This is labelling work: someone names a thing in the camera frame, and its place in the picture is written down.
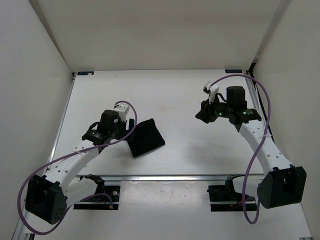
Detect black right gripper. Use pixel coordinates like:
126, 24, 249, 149
195, 93, 233, 124

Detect black skirt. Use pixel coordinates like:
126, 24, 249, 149
126, 118, 166, 158

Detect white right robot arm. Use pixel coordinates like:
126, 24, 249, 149
195, 84, 307, 209

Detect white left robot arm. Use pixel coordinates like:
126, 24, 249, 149
25, 103, 130, 225

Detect blue label right corner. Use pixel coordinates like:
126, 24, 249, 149
225, 69, 243, 74

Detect blue label corner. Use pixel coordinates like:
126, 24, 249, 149
76, 71, 95, 76
225, 69, 243, 74

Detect blue label left corner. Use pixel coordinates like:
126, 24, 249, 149
76, 71, 95, 76

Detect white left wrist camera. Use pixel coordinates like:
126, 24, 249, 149
113, 103, 130, 122

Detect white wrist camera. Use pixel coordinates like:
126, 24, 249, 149
113, 103, 130, 122
202, 81, 219, 104

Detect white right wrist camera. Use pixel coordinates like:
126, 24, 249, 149
202, 81, 219, 104

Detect aluminium table edge rail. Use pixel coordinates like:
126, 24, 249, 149
101, 174, 228, 182

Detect aluminium right side rail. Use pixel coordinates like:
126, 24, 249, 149
243, 71, 287, 181

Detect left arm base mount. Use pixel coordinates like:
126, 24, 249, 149
73, 174, 121, 211

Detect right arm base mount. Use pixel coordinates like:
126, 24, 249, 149
207, 174, 244, 212

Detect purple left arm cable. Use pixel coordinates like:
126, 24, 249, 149
18, 100, 138, 235

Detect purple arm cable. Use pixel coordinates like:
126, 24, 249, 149
18, 100, 138, 235
211, 74, 273, 224

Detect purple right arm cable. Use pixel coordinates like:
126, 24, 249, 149
211, 74, 273, 224

